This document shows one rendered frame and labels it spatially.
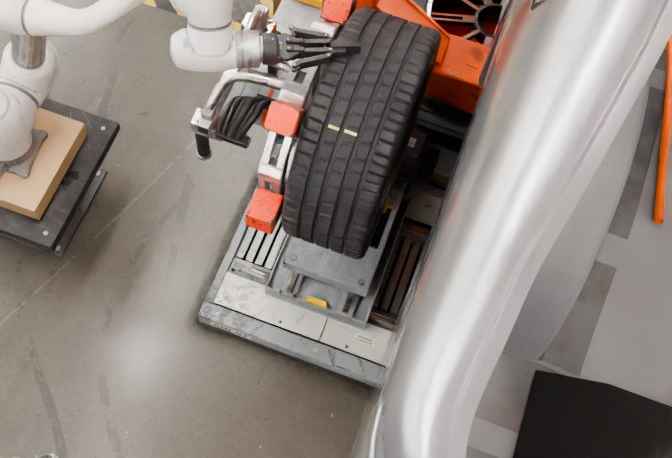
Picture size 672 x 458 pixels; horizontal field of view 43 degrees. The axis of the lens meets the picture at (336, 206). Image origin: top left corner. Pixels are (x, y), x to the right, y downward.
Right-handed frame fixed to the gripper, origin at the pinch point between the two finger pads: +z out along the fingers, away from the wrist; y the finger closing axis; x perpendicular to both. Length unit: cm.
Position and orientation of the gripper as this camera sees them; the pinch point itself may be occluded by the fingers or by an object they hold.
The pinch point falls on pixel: (345, 47)
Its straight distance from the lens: 211.2
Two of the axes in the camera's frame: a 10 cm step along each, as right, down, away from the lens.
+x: 0.9, -4.8, -8.7
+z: 9.9, -0.4, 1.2
